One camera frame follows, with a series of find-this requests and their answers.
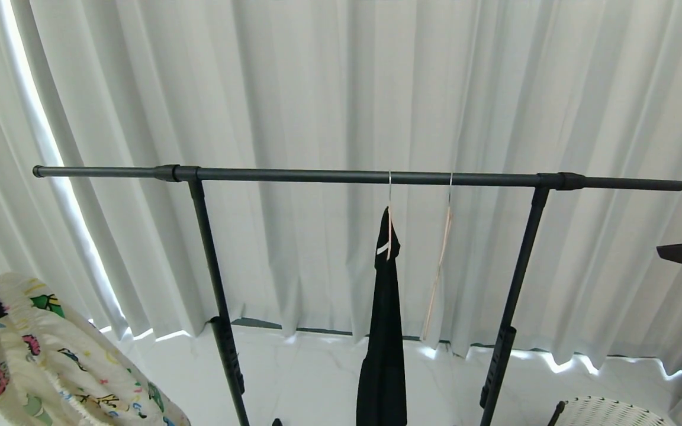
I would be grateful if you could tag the white curtain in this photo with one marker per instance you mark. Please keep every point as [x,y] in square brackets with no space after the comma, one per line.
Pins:
[317,89]

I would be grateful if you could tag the pink clothes hanger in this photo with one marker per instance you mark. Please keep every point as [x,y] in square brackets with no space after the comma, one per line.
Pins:
[389,228]
[443,254]

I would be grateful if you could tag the cream printed garment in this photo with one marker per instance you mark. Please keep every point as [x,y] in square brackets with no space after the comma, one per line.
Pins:
[63,361]

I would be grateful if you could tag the black clothes rack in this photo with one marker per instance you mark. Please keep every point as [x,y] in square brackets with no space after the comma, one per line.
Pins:
[341,176]

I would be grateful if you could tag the black garment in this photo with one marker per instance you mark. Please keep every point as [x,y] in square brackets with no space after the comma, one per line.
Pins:
[383,355]

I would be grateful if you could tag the white laundry basket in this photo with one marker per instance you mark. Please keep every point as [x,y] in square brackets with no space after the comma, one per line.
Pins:
[607,414]

